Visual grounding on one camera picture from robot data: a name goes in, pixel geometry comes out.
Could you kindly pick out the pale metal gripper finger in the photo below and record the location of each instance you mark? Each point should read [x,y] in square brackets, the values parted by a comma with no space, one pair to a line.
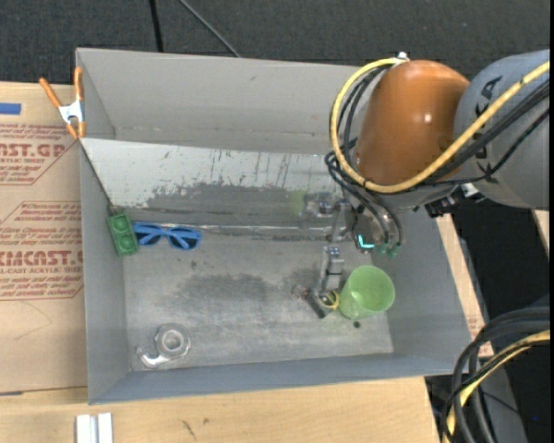
[321,206]
[333,268]

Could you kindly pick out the dark tool with yellow band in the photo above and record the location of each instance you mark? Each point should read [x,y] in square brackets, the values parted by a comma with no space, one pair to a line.
[316,303]

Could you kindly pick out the green plastic cup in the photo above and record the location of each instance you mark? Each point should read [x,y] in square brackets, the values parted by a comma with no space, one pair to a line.
[367,293]

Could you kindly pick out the grey metal bin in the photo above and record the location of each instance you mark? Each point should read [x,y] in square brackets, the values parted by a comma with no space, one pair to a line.
[240,293]

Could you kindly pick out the blue sunglasses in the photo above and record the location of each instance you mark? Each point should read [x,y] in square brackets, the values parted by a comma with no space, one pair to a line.
[184,239]

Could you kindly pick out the green toy brick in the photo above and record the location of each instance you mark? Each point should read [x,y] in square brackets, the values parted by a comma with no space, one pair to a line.
[122,234]

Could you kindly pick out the brown cardboard board red print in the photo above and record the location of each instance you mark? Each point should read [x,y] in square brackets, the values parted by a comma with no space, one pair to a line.
[32,229]

